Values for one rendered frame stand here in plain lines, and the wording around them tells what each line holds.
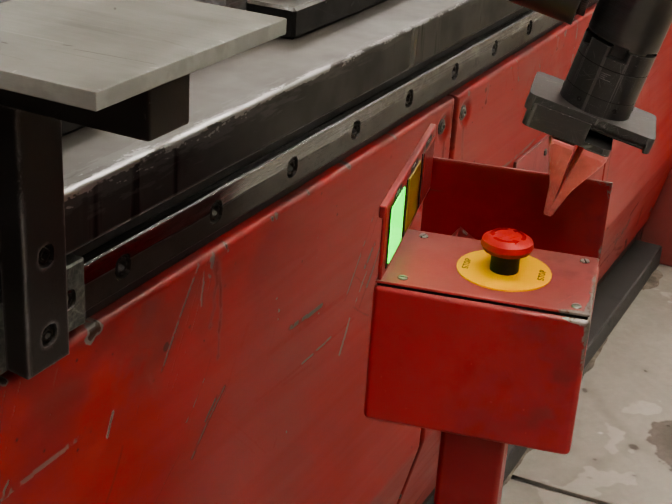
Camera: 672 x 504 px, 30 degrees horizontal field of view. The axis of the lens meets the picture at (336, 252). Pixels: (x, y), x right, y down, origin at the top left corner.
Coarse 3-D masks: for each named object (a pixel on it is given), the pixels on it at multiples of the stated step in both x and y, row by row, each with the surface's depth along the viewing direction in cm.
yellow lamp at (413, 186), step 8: (416, 168) 99; (416, 176) 100; (408, 184) 97; (416, 184) 100; (408, 192) 97; (416, 192) 101; (408, 200) 98; (416, 200) 102; (408, 208) 98; (416, 208) 102; (408, 216) 99; (408, 224) 100
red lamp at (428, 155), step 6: (432, 144) 105; (426, 150) 103; (432, 150) 106; (426, 156) 103; (432, 156) 107; (426, 162) 104; (432, 162) 107; (426, 168) 104; (426, 174) 105; (426, 180) 105; (426, 186) 106; (420, 192) 104; (426, 192) 106; (420, 198) 104
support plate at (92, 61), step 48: (48, 0) 73; (96, 0) 74; (144, 0) 75; (192, 0) 75; (0, 48) 64; (48, 48) 64; (96, 48) 65; (144, 48) 65; (192, 48) 66; (240, 48) 69; (48, 96) 60; (96, 96) 58
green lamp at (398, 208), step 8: (400, 200) 94; (392, 208) 91; (400, 208) 94; (392, 216) 92; (400, 216) 95; (392, 224) 92; (400, 224) 96; (392, 232) 93; (400, 232) 96; (392, 240) 93; (400, 240) 97; (392, 248) 94
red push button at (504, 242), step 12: (504, 228) 95; (492, 240) 93; (504, 240) 93; (516, 240) 93; (528, 240) 94; (492, 252) 93; (504, 252) 92; (516, 252) 92; (528, 252) 93; (492, 264) 95; (504, 264) 94; (516, 264) 94
